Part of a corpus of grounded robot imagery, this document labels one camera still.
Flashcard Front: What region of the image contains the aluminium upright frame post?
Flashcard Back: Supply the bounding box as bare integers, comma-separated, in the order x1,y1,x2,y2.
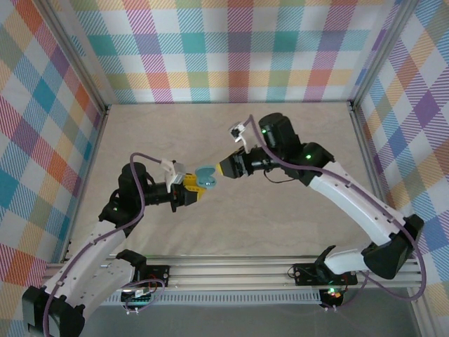
349,0,420,112
41,0,112,113

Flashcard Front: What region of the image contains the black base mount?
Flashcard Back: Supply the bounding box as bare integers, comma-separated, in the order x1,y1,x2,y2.
292,263,359,286
140,265,172,288

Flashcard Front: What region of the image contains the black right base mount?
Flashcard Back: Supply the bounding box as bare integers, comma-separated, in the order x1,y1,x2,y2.
292,263,359,286

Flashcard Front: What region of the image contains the right controller board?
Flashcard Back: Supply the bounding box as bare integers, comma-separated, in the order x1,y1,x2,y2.
321,286,347,309

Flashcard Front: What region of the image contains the teal earbud charging case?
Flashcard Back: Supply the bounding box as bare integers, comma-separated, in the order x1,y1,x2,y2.
194,164,221,191

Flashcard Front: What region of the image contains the thin black wire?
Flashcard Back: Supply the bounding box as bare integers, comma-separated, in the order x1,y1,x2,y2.
264,168,299,184

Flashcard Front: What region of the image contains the grey metal sheet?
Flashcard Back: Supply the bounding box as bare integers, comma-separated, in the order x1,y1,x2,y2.
82,304,422,337

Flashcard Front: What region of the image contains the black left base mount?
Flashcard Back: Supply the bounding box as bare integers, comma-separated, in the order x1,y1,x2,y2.
140,265,172,288

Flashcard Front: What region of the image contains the controller board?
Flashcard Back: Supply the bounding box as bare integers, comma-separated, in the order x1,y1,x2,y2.
120,286,157,306
321,286,347,309

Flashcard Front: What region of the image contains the left controller board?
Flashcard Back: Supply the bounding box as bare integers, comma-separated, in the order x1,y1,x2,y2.
120,286,157,306

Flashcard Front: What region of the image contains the aluminium side frame rail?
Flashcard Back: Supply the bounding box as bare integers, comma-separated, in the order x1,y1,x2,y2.
65,105,110,263
349,101,397,215

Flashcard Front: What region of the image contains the grey slotted cable duct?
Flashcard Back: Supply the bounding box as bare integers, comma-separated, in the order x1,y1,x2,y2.
105,293,323,307

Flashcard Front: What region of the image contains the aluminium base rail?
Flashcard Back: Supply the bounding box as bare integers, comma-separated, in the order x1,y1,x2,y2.
45,254,424,293

